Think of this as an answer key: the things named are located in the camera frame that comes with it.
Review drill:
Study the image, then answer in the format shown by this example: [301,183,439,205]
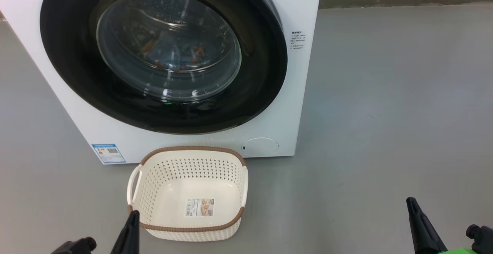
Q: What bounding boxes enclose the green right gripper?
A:
[406,197,476,254]

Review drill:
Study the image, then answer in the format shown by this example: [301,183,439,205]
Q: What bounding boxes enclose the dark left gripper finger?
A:
[111,210,140,254]

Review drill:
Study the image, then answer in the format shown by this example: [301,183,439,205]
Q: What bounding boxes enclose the round glass washer door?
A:
[40,0,288,134]

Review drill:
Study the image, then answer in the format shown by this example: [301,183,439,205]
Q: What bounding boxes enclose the white front-load washing machine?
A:
[0,0,323,165]

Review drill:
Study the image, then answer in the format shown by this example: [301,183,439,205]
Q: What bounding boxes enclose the cream perforated laundry basket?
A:
[127,145,249,242]

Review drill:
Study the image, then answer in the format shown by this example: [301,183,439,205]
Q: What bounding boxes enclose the basket product label sticker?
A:
[185,198,215,218]

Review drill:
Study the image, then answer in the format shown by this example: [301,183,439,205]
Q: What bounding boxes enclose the blue energy label sticker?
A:
[92,143,126,164]

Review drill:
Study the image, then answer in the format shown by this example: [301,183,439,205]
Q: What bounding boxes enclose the round white filter cover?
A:
[241,137,279,156]

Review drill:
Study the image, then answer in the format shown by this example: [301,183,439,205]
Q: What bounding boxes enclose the black text instruction decal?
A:
[291,31,307,50]

